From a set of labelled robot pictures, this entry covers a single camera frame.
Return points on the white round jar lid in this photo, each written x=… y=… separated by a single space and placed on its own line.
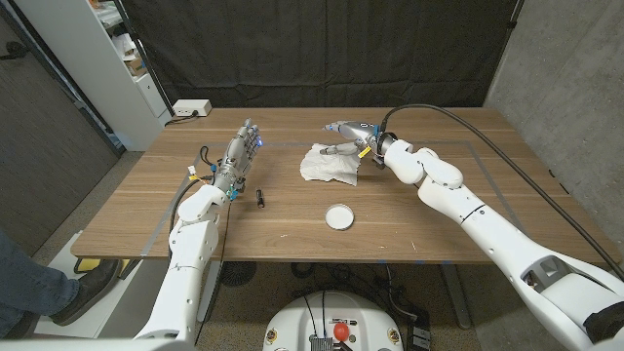
x=339 y=217

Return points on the white power strip box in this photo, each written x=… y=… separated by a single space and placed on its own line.
x=191 y=107

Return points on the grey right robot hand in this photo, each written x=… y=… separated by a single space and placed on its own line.
x=363 y=134

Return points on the cardboard box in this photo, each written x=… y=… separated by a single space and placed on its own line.
x=135 y=65

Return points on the black backdrop curtain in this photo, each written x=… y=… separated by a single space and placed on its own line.
x=317 y=49

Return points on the white paper towel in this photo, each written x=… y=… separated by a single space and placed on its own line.
x=322 y=168

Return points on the person's leg in jeans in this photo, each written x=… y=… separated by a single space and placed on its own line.
x=29 y=287

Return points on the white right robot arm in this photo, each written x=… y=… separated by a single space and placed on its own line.
x=487 y=229

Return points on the yellow object under table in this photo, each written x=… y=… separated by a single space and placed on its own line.
x=88 y=264

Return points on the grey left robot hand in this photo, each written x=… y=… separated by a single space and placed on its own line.
x=234 y=161

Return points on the dark brown shoe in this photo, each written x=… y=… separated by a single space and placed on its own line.
x=88 y=292

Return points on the red emergency stop button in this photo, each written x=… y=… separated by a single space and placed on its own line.
x=341 y=331

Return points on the black backdrop stand pole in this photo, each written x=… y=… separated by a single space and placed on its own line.
x=146 y=63

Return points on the white robot torso base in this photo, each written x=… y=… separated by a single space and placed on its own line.
x=361 y=312

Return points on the black round floor fan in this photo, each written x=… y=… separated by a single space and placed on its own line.
x=237 y=273

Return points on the small black pen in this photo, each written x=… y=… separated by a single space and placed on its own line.
x=260 y=199

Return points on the grey table leg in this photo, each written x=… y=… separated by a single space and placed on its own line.
x=456 y=297
x=213 y=287

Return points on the white shelf cabinet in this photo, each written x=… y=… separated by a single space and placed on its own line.
x=97 y=73

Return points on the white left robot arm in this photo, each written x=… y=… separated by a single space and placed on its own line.
x=187 y=244

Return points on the white floor panel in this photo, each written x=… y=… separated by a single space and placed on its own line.
x=112 y=312

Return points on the black floor power strip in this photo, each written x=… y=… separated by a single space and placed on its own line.
x=419 y=336

